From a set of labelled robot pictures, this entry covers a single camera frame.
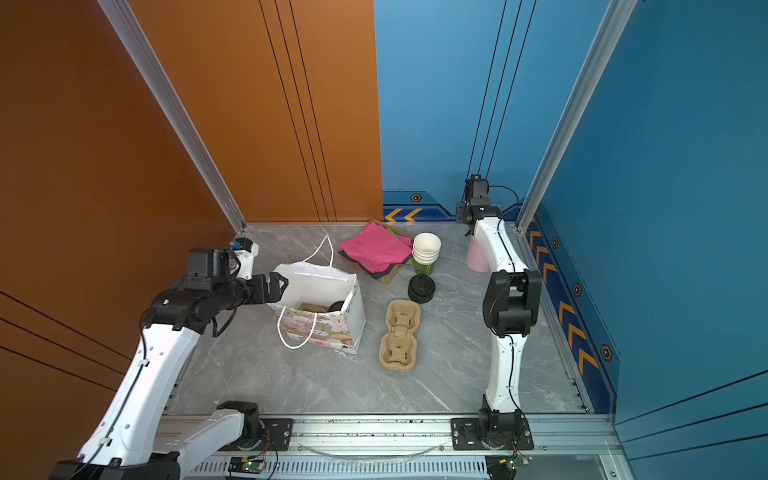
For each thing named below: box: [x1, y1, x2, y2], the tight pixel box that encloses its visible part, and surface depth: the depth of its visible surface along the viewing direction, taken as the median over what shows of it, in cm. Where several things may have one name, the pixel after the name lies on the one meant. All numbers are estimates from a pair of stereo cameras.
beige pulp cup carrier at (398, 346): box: [379, 300, 421, 372], surface depth 87 cm
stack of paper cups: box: [412, 232, 442, 266], surface depth 98 cm
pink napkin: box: [340, 222, 413, 274], surface depth 108 cm
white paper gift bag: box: [267, 262, 366, 354], surface depth 78 cm
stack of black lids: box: [408, 274, 436, 304], surface depth 98 cm
